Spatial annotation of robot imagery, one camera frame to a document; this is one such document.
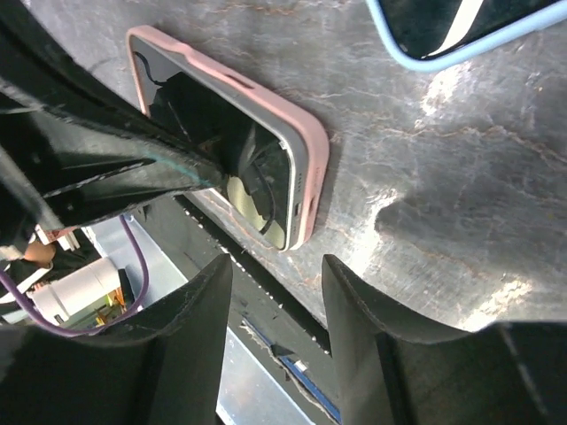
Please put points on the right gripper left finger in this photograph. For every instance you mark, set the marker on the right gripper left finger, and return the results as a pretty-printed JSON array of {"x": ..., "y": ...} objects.
[{"x": 160, "y": 366}]

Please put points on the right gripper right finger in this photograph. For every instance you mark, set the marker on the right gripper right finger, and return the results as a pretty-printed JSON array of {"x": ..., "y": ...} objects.
[{"x": 397, "y": 366}]

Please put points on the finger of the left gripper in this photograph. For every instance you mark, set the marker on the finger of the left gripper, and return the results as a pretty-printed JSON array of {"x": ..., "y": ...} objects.
[{"x": 72, "y": 151}]

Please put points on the pink phone case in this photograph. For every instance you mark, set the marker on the pink phone case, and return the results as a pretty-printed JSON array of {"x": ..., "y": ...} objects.
[{"x": 309, "y": 128}]

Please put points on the light blue phone case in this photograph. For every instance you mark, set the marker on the light blue phone case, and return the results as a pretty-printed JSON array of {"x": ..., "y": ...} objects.
[{"x": 537, "y": 21}]

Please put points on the white phone black screen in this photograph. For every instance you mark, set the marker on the white phone black screen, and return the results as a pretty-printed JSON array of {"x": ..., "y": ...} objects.
[{"x": 263, "y": 157}]

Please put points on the blue phone black screen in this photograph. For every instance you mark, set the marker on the blue phone black screen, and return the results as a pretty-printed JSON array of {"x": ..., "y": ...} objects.
[{"x": 426, "y": 29}]

